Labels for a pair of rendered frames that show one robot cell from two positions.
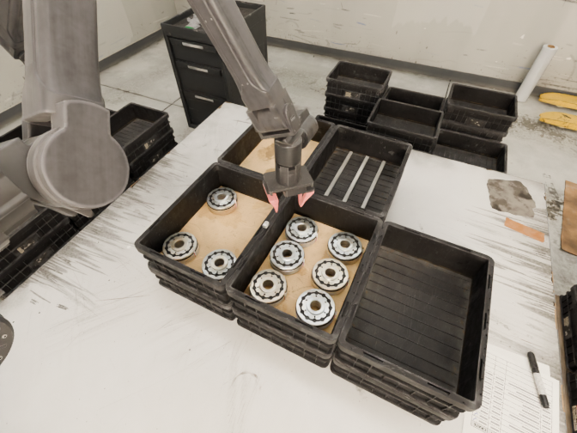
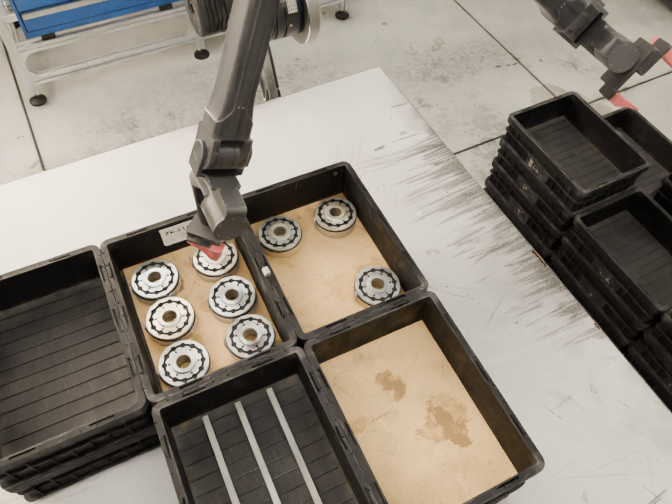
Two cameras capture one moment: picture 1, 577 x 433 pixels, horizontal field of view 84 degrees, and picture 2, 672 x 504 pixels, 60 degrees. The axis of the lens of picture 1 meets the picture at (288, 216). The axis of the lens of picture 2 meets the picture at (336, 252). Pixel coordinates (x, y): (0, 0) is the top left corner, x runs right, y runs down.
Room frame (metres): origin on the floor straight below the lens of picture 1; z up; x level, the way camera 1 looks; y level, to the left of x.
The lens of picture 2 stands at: (1.07, -0.39, 1.98)
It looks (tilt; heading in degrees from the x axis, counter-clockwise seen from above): 56 degrees down; 125
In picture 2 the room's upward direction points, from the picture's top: 3 degrees clockwise
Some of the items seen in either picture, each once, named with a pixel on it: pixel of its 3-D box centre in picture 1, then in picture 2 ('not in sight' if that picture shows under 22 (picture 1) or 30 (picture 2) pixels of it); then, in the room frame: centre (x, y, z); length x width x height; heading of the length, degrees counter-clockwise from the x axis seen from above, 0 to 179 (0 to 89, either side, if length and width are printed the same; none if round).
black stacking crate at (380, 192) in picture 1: (354, 178); (269, 481); (0.85, -0.24, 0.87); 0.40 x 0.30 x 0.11; 154
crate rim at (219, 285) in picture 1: (218, 216); (326, 243); (0.62, 0.21, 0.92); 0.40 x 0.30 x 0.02; 154
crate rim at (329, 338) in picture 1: (310, 253); (195, 292); (0.49, -0.06, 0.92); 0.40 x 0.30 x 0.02; 154
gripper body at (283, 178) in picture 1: (288, 171); (213, 208); (0.53, 0.00, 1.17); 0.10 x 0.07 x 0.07; 107
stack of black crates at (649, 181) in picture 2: not in sight; (624, 168); (1.04, 1.63, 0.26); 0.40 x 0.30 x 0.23; 155
